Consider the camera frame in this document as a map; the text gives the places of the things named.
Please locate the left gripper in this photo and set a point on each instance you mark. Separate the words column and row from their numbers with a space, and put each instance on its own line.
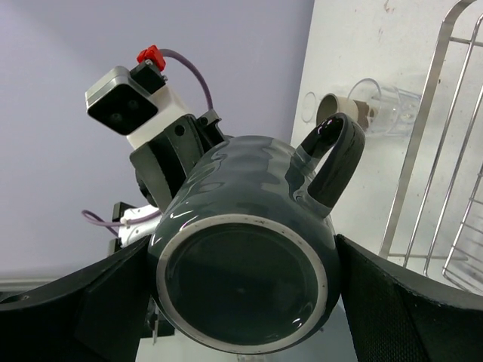
column 163, row 163

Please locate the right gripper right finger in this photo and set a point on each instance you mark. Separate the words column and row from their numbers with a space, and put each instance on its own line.
column 395, row 314

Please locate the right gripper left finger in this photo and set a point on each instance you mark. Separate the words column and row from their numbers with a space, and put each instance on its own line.
column 94, row 314

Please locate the dark grey mug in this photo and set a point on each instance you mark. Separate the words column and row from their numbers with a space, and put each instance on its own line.
column 244, row 259

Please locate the cream cup with brown band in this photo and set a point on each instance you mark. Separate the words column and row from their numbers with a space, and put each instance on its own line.
column 359, row 111

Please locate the large clear glass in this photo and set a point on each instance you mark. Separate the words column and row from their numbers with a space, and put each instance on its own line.
column 388, row 111

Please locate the small clear glass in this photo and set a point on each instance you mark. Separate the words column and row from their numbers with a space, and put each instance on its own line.
column 309, row 106

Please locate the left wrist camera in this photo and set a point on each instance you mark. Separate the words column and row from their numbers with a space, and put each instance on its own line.
column 137, row 103

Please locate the wire dish rack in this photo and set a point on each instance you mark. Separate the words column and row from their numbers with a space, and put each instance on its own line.
column 435, row 221

